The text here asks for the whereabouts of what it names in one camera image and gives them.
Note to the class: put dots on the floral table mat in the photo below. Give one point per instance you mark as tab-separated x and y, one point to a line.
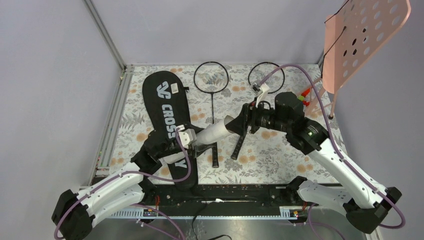
265	157

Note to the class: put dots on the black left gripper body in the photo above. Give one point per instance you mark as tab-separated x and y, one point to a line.
195	149

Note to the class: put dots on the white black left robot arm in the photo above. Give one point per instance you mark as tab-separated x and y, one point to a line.
76	214

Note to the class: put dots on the white shuttlecock tube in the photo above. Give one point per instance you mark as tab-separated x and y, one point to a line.
178	152

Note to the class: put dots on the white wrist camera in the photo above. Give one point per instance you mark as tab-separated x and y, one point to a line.
261	92
187	136

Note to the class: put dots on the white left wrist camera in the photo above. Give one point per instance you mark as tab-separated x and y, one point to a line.
187	136

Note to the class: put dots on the black badminton racket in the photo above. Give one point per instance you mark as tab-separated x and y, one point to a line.
211	77
262	73

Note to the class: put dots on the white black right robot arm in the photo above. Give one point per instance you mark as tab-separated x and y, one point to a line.
363	201

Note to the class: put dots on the black Crossway racket bag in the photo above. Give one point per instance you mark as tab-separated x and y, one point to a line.
166	103

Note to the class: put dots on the colourful toy pile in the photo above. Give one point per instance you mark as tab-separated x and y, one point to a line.
305	97

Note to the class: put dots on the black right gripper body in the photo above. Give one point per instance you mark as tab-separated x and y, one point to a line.
261	117

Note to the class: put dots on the pink perforated metal chair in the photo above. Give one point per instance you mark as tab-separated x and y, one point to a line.
352	36

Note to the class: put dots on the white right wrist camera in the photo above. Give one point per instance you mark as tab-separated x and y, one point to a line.
261	92

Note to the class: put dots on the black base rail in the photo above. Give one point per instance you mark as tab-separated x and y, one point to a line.
222	201

